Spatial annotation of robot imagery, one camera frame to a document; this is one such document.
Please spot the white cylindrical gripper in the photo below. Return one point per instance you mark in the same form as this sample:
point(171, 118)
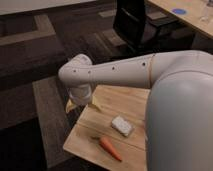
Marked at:
point(81, 95)

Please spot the white sponge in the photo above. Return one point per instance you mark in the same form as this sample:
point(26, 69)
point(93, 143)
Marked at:
point(122, 126)

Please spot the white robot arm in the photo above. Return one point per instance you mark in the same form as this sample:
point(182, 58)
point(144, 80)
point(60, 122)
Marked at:
point(179, 111)

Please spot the orange carrot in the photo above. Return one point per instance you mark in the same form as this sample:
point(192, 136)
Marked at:
point(105, 143)

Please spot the black office chair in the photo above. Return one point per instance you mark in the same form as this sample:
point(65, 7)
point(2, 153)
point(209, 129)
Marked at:
point(135, 26)

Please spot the blue round disc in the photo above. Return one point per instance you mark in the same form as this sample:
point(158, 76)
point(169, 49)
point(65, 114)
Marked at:
point(179, 11)

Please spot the clear glass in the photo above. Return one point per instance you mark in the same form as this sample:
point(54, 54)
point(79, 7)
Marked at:
point(207, 11)

